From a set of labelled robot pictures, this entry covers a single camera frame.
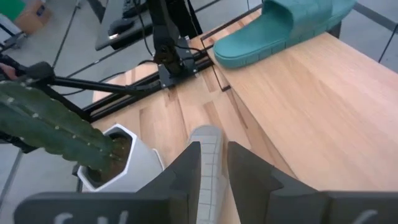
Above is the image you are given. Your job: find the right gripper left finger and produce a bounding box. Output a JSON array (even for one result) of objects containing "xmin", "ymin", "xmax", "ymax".
[{"xmin": 14, "ymin": 141, "xmax": 202, "ymax": 224}]

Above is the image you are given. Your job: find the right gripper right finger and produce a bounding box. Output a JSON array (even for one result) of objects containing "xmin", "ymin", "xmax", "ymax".
[{"xmin": 228, "ymin": 142, "xmax": 398, "ymax": 224}]

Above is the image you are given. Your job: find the white rubber slide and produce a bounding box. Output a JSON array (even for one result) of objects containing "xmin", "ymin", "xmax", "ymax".
[{"xmin": 188, "ymin": 125, "xmax": 228, "ymax": 224}]

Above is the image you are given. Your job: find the teal rubber slide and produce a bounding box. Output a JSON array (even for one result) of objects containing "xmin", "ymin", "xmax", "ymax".
[{"xmin": 213, "ymin": 0, "xmax": 358, "ymax": 70}]

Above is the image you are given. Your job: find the white faceted plant pot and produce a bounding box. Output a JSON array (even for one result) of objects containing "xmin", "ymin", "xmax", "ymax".
[{"xmin": 76, "ymin": 123, "xmax": 165, "ymax": 193}]

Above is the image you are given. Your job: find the green cactus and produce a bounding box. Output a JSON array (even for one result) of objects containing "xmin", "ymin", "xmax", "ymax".
[{"xmin": 0, "ymin": 81, "xmax": 115, "ymax": 172}]

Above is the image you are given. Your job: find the black desk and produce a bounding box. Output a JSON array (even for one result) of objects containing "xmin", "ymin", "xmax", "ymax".
[{"xmin": 95, "ymin": 0, "xmax": 154, "ymax": 51}]

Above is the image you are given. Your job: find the black computer mouse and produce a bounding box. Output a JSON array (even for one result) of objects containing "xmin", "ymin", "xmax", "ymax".
[{"xmin": 107, "ymin": 18, "xmax": 137, "ymax": 37}]

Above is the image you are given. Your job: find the cardboard box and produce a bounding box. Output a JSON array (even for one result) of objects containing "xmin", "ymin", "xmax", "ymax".
[{"xmin": 14, "ymin": 0, "xmax": 53, "ymax": 35}]

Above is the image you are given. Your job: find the green board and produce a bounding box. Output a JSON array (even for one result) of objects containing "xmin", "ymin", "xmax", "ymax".
[{"xmin": 0, "ymin": 0, "xmax": 26, "ymax": 22}]

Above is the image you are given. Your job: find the wooden shelf with black frame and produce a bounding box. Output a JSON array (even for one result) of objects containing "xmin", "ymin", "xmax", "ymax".
[{"xmin": 198, "ymin": 2, "xmax": 398, "ymax": 192}]

